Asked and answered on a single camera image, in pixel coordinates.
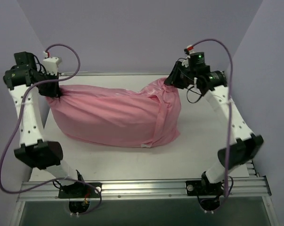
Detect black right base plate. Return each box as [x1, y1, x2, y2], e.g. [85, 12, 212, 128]
[185, 180, 224, 196]

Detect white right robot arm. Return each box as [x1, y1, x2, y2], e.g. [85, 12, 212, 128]
[164, 60, 264, 194]

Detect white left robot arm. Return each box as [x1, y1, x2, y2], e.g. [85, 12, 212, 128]
[3, 52, 86, 197]

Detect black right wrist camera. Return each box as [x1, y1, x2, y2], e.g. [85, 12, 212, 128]
[182, 45, 210, 75]

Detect aluminium right side rail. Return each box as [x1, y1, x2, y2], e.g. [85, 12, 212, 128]
[245, 161, 260, 177]

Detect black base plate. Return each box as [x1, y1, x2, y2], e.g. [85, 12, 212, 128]
[185, 180, 224, 196]
[58, 182, 100, 199]

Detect pink floral pillowcase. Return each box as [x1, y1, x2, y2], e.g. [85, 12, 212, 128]
[47, 78, 181, 148]

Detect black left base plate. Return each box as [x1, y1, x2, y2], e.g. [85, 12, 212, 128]
[58, 182, 100, 199]

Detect aluminium rail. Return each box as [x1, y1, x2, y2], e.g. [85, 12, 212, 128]
[17, 177, 271, 202]
[245, 161, 260, 177]

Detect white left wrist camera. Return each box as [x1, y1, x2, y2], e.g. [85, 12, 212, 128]
[42, 57, 62, 75]

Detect aluminium front rail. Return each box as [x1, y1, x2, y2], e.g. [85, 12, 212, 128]
[17, 177, 271, 202]

